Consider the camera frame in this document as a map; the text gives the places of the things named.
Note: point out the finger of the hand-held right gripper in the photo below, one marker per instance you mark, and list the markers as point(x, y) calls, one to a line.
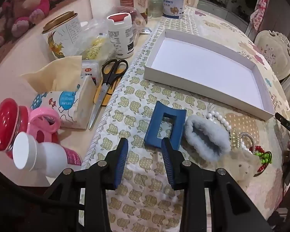
point(286, 123)

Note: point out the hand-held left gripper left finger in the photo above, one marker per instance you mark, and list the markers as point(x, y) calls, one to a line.
point(120, 162)

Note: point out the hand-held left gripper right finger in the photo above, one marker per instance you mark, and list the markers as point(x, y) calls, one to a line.
point(168, 164)

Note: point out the blue rectangular hair claw clip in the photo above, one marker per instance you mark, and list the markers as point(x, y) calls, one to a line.
point(152, 130)

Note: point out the light blue fuzzy hair clip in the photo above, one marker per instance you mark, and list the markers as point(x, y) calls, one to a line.
point(193, 130)

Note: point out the white shallow cardboard box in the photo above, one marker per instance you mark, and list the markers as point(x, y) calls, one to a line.
point(207, 65)

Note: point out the quilted apple-print table mat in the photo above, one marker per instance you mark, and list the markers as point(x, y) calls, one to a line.
point(140, 106)

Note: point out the flat yellow box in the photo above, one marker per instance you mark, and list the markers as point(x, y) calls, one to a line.
point(108, 93)

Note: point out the white bottle with white cap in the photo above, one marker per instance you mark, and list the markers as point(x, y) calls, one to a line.
point(50, 157)

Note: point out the ornate white chair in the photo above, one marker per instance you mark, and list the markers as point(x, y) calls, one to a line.
point(273, 53)

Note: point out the printed tissue pack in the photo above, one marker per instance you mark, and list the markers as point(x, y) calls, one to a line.
point(67, 106)

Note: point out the pink plastic holder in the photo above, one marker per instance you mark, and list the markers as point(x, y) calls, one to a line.
point(38, 113)

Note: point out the small white red-label pack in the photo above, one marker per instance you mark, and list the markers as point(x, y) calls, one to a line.
point(89, 70)

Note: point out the yellow paper napkin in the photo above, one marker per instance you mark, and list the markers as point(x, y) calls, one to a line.
point(55, 75)

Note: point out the pink hanging cloth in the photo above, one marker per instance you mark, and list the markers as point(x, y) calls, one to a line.
point(259, 14)

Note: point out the red-lid jar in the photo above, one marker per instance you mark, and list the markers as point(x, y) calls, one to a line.
point(4, 125)

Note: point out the clear plastic bag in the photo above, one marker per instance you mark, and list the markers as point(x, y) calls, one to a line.
point(94, 41)

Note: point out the white bottle with red lid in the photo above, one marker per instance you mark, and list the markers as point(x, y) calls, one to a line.
point(120, 36)

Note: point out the gold-lid printed tin can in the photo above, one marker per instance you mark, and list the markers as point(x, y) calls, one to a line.
point(62, 36)

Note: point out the blue milk powder can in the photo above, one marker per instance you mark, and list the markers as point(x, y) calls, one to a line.
point(172, 4)

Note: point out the pink plush toy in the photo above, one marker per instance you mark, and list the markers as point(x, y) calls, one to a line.
point(31, 2)

